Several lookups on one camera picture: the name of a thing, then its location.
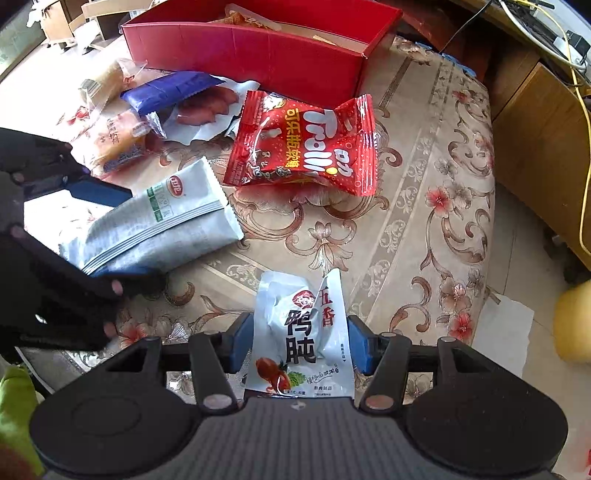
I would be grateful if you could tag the white sausage snack packet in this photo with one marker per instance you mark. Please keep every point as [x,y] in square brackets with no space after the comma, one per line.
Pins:
[207,108]

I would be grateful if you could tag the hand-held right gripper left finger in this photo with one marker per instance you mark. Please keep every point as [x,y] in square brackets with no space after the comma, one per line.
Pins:
[239,342]

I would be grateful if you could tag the cardboard boxes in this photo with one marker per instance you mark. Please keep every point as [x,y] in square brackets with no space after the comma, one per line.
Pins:
[69,21]

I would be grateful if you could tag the orange snack packet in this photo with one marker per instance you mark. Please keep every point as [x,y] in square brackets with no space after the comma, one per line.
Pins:
[244,16]

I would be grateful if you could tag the blue snack packet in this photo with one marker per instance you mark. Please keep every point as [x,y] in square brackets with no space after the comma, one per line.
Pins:
[166,90]

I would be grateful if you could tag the floral tablecloth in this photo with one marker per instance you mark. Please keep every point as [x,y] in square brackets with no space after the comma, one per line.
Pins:
[406,194]

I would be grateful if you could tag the white and green snack packet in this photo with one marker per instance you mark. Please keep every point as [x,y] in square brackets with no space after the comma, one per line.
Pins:
[171,221]

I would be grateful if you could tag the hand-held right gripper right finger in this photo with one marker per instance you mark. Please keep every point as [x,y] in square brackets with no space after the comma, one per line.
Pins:
[359,345]

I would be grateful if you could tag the green cloth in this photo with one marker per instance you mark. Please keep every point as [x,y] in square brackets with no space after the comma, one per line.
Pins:
[16,410]

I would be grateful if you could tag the white paper sheet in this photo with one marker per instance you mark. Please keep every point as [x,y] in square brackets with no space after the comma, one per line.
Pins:
[503,332]

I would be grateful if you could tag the round pastry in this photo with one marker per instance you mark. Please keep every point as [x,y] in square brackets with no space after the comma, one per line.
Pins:
[115,138]

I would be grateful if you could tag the yellow stool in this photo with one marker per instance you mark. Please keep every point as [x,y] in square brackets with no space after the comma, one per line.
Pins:
[575,323]

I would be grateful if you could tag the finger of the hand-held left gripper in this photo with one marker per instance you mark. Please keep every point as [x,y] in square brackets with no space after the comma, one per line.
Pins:
[99,191]
[134,280]

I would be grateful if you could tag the yellow cake in clear wrapper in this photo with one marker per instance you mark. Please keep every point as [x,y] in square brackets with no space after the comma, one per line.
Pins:
[106,78]

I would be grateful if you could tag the wooden desk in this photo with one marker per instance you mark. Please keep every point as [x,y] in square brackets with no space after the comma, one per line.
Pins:
[517,27]

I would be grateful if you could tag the red cardboard box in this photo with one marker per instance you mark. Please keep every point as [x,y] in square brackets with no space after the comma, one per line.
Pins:
[258,50]

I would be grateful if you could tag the red gummy candy packet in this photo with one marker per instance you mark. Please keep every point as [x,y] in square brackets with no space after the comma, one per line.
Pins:
[295,143]

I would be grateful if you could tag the white duck snack packet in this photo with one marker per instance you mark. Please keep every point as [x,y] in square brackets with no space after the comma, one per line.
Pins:
[300,323]

